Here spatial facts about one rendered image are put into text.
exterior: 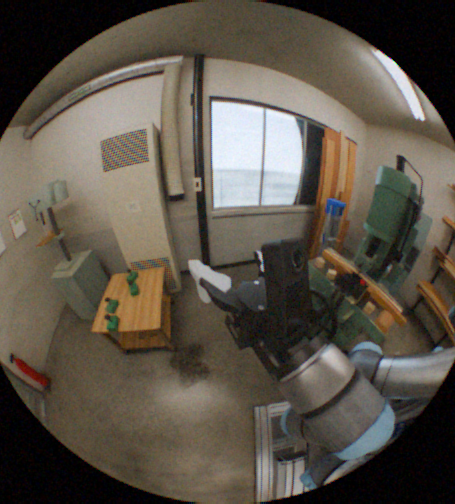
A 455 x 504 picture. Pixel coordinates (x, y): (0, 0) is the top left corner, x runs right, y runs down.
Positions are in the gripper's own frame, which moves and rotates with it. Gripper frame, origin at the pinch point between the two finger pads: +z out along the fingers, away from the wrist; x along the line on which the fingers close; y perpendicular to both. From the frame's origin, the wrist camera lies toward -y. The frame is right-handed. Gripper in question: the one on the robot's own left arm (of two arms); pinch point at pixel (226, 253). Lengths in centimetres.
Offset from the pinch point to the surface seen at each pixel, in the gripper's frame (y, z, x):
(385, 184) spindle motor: -28, -9, 63
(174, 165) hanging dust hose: -19, 121, 5
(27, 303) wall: 92, 91, -201
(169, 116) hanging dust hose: -64, 122, -4
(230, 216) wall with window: 34, 127, 71
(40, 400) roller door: 145, -15, -210
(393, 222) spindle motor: -15, -17, 67
